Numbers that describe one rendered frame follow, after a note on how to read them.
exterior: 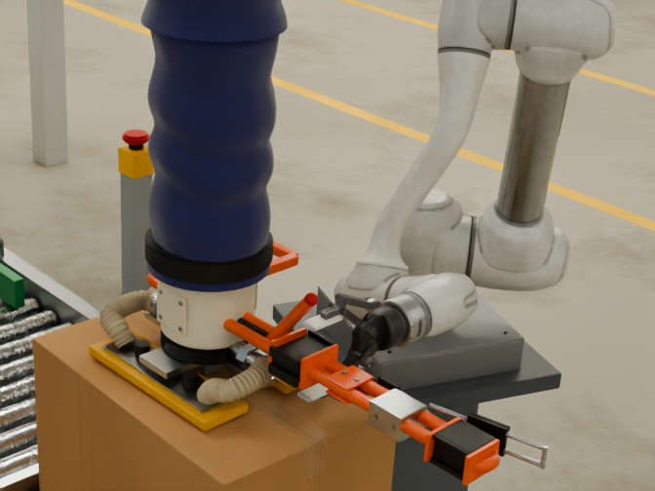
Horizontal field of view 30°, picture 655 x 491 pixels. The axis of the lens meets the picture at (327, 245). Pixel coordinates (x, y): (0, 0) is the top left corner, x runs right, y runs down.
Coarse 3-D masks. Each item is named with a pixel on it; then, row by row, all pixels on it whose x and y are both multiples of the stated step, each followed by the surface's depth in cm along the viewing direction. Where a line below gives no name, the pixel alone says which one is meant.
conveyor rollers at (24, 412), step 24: (0, 312) 325; (24, 312) 330; (48, 312) 326; (0, 336) 316; (24, 336) 322; (0, 360) 307; (24, 360) 303; (0, 384) 298; (24, 384) 293; (0, 408) 289; (24, 408) 284; (0, 432) 280; (24, 432) 275; (0, 456) 270; (24, 456) 266
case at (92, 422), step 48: (48, 336) 235; (96, 336) 236; (144, 336) 237; (48, 384) 234; (96, 384) 220; (48, 432) 239; (96, 432) 223; (144, 432) 210; (192, 432) 208; (240, 432) 209; (288, 432) 210; (336, 432) 211; (48, 480) 244; (96, 480) 228; (144, 480) 214; (192, 480) 202; (240, 480) 197; (288, 480) 205; (336, 480) 215; (384, 480) 225
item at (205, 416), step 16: (96, 352) 226; (112, 352) 225; (128, 352) 225; (144, 352) 222; (112, 368) 223; (128, 368) 221; (144, 368) 220; (144, 384) 217; (160, 384) 216; (176, 384) 216; (192, 384) 214; (160, 400) 214; (176, 400) 212; (192, 400) 211; (240, 400) 213; (192, 416) 208; (208, 416) 208; (224, 416) 209
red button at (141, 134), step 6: (126, 132) 314; (132, 132) 314; (138, 132) 314; (144, 132) 314; (126, 138) 312; (132, 138) 312; (138, 138) 312; (144, 138) 312; (132, 144) 312; (138, 144) 312
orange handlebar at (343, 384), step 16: (288, 256) 239; (272, 272) 236; (256, 320) 215; (240, 336) 212; (256, 336) 210; (336, 368) 202; (352, 368) 201; (336, 384) 197; (352, 384) 196; (368, 384) 198; (352, 400) 195; (368, 400) 193; (432, 416) 190; (416, 432) 186; (480, 464) 179; (496, 464) 180
